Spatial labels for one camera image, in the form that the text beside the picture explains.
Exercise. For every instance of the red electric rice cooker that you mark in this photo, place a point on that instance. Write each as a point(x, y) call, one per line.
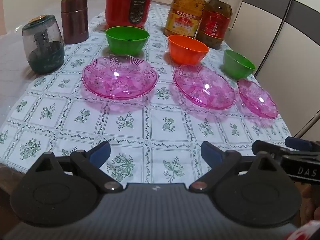
point(125, 2)

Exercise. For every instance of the pink transparent plastic plate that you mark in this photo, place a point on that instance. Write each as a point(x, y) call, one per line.
point(257, 100)
point(120, 80)
point(203, 88)

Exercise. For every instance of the orange plastic bowl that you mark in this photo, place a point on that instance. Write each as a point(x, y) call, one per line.
point(186, 52)

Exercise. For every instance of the green plastic bowl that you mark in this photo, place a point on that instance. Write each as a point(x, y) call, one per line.
point(236, 66)
point(126, 43)

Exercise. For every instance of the white green floral tablecloth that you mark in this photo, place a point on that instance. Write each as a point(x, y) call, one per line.
point(155, 125)

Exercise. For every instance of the red label dark oil bottle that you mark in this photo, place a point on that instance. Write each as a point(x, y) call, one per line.
point(215, 25)

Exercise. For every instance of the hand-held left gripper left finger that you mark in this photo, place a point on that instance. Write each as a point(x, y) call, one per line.
point(100, 151)

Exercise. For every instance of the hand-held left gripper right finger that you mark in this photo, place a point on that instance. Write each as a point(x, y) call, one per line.
point(211, 152)

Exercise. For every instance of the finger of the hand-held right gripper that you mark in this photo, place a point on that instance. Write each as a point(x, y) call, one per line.
point(297, 143)
point(267, 148)

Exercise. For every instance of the glass jar with tea leaves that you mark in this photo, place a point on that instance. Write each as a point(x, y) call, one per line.
point(43, 47)

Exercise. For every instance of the red white printed cloth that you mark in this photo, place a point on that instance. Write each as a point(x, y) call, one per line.
point(303, 232)

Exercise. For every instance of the person's right hand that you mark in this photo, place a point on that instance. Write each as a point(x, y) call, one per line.
point(308, 200)

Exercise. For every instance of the white grey sliding wardrobe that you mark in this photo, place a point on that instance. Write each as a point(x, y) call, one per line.
point(287, 55)

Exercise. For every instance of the brown metal thermos jar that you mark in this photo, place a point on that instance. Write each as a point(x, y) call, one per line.
point(75, 20)

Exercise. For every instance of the yellow label cooking oil bottle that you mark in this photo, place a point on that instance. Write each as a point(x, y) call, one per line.
point(185, 12)

